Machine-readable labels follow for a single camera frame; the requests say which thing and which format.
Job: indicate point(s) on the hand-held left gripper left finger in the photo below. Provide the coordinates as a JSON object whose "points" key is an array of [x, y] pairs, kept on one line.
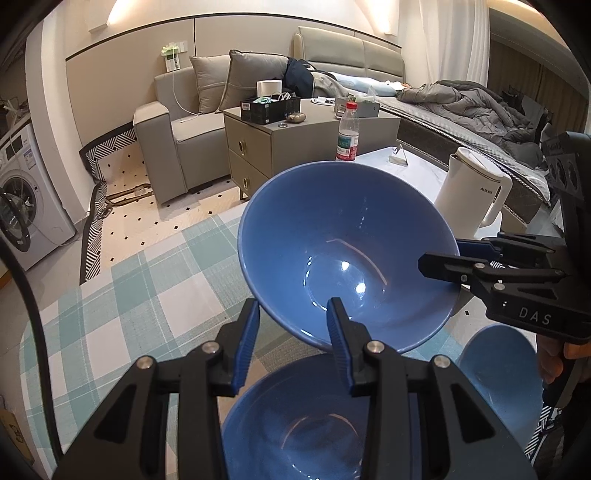
{"points": [[244, 350]]}

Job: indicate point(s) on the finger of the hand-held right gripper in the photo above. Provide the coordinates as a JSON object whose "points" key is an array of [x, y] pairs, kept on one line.
{"points": [[475, 249], [443, 267]]}

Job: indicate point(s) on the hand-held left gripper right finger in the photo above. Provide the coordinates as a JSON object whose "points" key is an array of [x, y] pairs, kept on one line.
{"points": [[339, 350]]}

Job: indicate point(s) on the blue bowl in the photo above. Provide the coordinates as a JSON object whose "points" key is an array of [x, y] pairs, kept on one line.
{"points": [[498, 369], [332, 230], [295, 424]]}

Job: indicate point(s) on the person's right hand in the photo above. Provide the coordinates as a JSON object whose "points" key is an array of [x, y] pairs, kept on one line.
{"points": [[549, 364]]}

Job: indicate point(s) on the white electric kettle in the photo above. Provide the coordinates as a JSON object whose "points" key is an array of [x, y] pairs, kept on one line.
{"points": [[466, 194]]}

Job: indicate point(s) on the white marble coffee table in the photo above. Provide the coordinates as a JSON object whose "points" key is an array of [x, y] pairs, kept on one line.
{"points": [[415, 173]]}

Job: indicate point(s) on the white phone stand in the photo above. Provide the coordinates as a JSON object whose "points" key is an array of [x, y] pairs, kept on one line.
{"points": [[398, 159]]}

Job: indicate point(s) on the checked teal tablecloth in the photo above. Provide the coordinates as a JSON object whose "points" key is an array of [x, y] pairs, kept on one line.
{"points": [[115, 323]]}

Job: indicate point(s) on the grey duvet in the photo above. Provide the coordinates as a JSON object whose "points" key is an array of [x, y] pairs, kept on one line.
{"points": [[471, 106]]}

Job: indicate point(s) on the black white patterned rug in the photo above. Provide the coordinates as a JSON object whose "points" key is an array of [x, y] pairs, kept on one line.
{"points": [[147, 230]]}

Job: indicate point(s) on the clear plastic water bottle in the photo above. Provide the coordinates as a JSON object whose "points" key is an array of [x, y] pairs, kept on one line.
{"points": [[347, 138]]}

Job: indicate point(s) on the grey tissue box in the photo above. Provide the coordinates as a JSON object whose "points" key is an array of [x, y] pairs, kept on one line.
{"points": [[367, 108]]}

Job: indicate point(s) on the grey drawer cabinet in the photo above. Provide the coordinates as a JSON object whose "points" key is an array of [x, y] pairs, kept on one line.
{"points": [[295, 143]]}

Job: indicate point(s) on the light blue blanket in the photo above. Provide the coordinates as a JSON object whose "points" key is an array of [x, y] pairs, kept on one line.
{"points": [[355, 83]]}

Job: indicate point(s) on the white curtain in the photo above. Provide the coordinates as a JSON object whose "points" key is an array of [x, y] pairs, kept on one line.
{"points": [[468, 41]]}

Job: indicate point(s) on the small grey pouch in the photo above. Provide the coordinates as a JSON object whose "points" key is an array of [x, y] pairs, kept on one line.
{"points": [[295, 117]]}

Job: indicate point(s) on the beige sofa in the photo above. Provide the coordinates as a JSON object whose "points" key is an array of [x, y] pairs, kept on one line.
{"points": [[194, 143]]}

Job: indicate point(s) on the beige upholstered bed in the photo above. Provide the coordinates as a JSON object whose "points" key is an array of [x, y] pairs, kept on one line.
{"points": [[351, 50]]}

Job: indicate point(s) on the black storage box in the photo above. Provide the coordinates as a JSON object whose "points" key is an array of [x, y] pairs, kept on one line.
{"points": [[263, 113]]}

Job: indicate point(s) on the dark blue jacket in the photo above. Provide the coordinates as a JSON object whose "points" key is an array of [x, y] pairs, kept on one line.
{"points": [[298, 76]]}

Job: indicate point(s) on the white washing machine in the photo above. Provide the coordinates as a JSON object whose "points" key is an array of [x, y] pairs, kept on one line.
{"points": [[41, 221]]}

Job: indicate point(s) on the cardboard box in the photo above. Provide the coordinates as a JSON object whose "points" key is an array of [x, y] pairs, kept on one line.
{"points": [[11, 434]]}

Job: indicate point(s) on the grey sofa pillow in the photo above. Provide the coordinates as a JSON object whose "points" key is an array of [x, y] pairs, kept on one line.
{"points": [[210, 83], [249, 78]]}

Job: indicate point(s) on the green white wall plug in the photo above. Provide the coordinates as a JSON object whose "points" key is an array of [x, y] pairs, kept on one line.
{"points": [[173, 55]]}

